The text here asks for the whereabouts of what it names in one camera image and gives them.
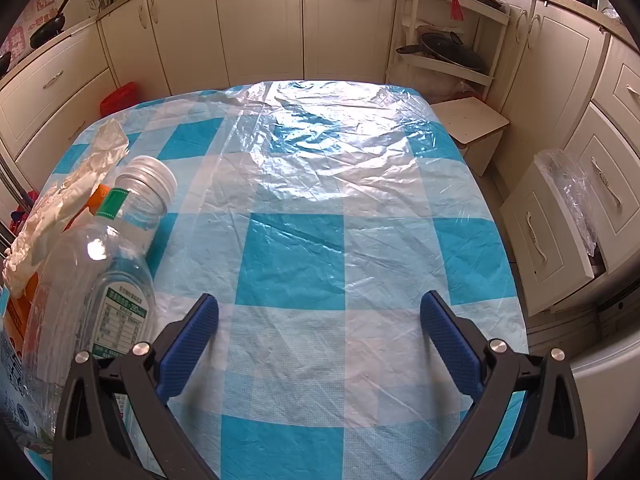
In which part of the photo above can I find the clear plastic water bottle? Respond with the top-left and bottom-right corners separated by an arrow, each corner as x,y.
23,155 -> 177,437

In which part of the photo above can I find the white tissue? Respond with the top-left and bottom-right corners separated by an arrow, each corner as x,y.
2,118 -> 129,298

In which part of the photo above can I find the red trash bin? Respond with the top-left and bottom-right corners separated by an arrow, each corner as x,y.
100,81 -> 140,118

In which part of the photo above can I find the open white bottom drawer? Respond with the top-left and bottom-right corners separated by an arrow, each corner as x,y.
500,161 -> 605,316

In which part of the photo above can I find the blue checkered tablecloth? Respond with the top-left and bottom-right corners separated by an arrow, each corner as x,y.
116,81 -> 527,479

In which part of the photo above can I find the clear plastic bag in drawer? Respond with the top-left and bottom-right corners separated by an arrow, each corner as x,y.
534,148 -> 598,257

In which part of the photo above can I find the small wooden stool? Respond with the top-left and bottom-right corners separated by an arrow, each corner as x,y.
432,98 -> 510,177

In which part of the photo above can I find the black pan on shelf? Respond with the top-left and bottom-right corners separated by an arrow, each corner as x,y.
396,32 -> 487,73

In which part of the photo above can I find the white corner shelf rack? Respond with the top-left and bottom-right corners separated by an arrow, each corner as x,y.
385,0 -> 512,99

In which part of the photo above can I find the black frying pan on counter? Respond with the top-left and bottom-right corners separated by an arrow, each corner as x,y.
29,0 -> 70,49

